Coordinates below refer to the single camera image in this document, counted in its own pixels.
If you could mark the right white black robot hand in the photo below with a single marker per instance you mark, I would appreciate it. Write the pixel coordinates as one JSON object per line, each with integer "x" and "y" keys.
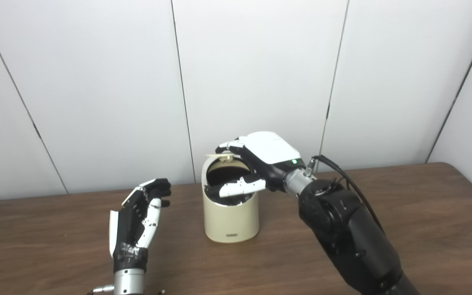
{"x": 271, "y": 151}

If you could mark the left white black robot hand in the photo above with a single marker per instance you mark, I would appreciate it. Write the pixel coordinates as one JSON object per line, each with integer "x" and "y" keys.
{"x": 131, "y": 229}

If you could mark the cream round bin lid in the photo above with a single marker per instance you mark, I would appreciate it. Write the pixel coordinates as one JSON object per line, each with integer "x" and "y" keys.
{"x": 221, "y": 156}

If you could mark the cream-colored bin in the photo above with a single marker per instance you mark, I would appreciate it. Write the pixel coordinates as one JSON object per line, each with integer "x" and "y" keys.
{"x": 230, "y": 219}

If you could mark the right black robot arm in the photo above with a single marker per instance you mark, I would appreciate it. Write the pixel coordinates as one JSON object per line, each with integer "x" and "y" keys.
{"x": 350, "y": 233}

